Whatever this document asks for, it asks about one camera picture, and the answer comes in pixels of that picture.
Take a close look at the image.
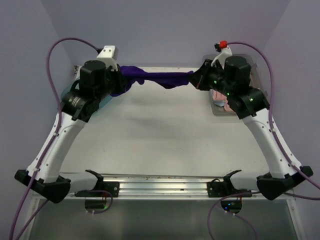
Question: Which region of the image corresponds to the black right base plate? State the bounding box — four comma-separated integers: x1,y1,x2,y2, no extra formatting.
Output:
206,169,252,198

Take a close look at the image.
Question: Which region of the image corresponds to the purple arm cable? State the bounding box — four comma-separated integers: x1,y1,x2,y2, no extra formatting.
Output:
206,41,320,240
8,37,111,240

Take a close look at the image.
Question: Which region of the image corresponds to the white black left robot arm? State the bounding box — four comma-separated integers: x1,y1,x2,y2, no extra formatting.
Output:
14,60,127,204

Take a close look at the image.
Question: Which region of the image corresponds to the clear grey plastic bin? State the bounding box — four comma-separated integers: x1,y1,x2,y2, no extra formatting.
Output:
208,55,270,119

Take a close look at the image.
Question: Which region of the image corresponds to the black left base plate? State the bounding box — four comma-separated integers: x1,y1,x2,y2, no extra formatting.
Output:
74,170,120,198

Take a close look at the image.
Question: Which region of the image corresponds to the aluminium mounting rail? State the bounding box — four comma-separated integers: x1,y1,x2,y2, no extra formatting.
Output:
32,174,297,201

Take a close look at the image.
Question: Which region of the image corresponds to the light blue towel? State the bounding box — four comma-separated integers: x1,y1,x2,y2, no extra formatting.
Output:
213,100,228,108

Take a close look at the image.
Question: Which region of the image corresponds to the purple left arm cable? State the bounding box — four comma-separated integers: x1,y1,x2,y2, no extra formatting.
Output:
8,37,111,240

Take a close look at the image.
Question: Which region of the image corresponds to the teal plastic tub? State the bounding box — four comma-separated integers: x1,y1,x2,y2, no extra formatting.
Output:
60,84,113,110

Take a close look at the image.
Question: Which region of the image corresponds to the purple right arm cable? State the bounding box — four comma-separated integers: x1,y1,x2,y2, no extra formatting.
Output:
206,41,320,240

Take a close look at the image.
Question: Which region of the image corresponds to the dark purple towel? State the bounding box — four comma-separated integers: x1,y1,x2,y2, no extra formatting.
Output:
110,66,194,97

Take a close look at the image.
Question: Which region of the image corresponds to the pink towel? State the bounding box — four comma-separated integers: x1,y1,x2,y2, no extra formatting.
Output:
212,90,234,113

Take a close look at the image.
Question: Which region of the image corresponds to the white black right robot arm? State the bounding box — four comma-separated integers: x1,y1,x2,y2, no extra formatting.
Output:
187,55,313,201

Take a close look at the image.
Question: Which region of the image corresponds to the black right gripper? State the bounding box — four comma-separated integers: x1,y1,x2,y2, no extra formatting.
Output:
187,58,235,97

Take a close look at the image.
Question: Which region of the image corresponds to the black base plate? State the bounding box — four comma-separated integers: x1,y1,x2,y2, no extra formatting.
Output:
74,170,120,198
206,169,252,198

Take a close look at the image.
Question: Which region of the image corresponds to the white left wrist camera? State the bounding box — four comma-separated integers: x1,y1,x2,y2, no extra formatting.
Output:
96,45,118,71

